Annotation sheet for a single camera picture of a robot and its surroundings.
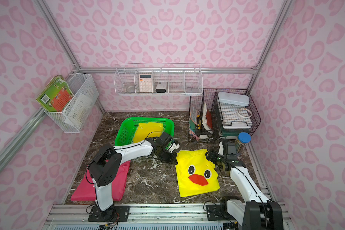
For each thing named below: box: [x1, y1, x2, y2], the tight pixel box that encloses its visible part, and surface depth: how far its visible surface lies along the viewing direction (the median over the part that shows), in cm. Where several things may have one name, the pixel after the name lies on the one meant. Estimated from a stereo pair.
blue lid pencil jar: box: [235, 131, 252, 155], surface depth 82 cm
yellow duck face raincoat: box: [175, 149, 220, 198], surface depth 86 cm
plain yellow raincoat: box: [133, 121, 164, 144], surface depth 106 cm
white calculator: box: [138, 73, 152, 93], surface depth 95 cm
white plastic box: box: [218, 91, 250, 107], surface depth 97 cm
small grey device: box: [155, 81, 168, 93], surface depth 91 cm
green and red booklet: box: [35, 74, 75, 112], surface depth 73 cm
